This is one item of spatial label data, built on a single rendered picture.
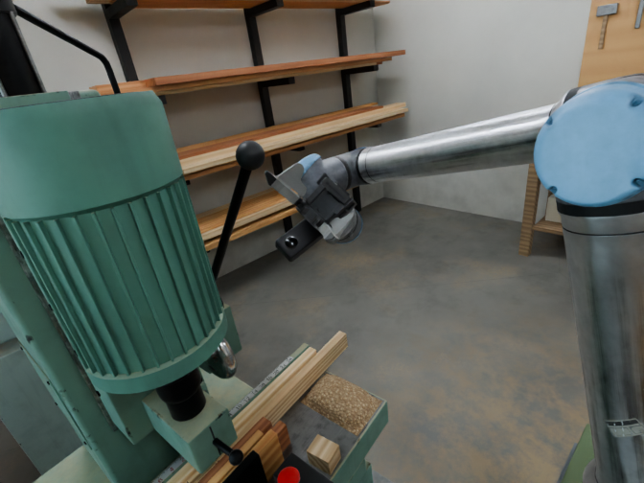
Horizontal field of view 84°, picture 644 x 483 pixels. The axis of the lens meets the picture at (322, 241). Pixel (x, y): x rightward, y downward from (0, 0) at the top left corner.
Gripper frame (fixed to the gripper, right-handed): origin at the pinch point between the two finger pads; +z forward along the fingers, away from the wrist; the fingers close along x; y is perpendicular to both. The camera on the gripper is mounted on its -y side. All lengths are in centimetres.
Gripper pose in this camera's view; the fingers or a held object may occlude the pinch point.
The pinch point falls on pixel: (294, 207)
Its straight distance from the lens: 53.9
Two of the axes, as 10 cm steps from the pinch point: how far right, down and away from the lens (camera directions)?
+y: 6.8, -7.2, -1.1
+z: -2.3, -0.8, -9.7
